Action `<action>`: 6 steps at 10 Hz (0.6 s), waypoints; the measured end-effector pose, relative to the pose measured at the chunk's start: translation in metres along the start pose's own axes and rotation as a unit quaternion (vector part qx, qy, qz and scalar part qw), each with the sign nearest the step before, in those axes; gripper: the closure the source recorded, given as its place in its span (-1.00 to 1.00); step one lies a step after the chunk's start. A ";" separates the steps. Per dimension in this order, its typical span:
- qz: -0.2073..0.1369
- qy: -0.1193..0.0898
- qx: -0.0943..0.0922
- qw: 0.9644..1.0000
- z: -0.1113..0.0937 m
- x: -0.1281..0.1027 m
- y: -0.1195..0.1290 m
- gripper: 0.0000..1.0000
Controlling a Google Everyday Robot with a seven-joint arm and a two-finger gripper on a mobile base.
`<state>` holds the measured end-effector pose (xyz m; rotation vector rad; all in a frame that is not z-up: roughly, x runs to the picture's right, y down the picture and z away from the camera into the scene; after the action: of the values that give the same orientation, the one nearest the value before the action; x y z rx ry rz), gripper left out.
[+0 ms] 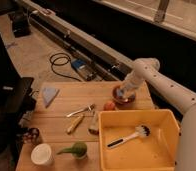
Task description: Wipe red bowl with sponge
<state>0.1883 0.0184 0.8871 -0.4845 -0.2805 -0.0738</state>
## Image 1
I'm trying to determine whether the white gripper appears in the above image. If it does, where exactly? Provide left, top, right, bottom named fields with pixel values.
left=121, top=71, right=144, bottom=97

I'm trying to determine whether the blue sponge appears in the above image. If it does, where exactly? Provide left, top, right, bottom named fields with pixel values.
left=116, top=88, right=123, bottom=97

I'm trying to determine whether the red bowl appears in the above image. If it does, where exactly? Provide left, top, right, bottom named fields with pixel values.
left=112, top=86, right=136, bottom=104

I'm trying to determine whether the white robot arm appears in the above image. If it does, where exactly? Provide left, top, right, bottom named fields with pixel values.
left=121, top=58, right=196, bottom=171

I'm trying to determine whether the orange fruit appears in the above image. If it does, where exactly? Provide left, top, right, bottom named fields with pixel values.
left=103, top=101, right=116, bottom=111

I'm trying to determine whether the blue metal box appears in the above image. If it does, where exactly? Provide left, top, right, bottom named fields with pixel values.
left=71, top=59, right=96, bottom=81

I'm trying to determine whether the white dish brush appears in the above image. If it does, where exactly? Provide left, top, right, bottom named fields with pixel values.
left=107, top=125, right=151, bottom=148

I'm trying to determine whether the yellow plastic bin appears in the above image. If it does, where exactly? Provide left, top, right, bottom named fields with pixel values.
left=99, top=109, right=179, bottom=171

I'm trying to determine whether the blue folded cloth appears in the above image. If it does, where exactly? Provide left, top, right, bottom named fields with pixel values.
left=42, top=87, right=59, bottom=107

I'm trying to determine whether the green pear toy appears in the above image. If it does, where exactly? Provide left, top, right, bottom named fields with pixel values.
left=57, top=142, right=87, bottom=159

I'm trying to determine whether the dark metal can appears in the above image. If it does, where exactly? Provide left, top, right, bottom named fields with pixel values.
left=23, top=128, right=40, bottom=144

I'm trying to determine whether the black chair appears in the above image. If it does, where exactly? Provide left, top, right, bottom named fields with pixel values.
left=0, top=77, right=36, bottom=153

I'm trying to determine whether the black box device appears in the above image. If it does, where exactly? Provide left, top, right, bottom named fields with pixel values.
left=9, top=11, right=31, bottom=38

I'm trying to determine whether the long metal rail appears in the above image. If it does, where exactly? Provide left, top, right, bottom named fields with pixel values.
left=15, top=0, right=132, bottom=78

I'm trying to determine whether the black cable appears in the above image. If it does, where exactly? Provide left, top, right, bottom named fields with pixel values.
left=49, top=52, right=84, bottom=83

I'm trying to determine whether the wooden handled knife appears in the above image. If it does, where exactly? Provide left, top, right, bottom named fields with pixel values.
left=66, top=114, right=84, bottom=134

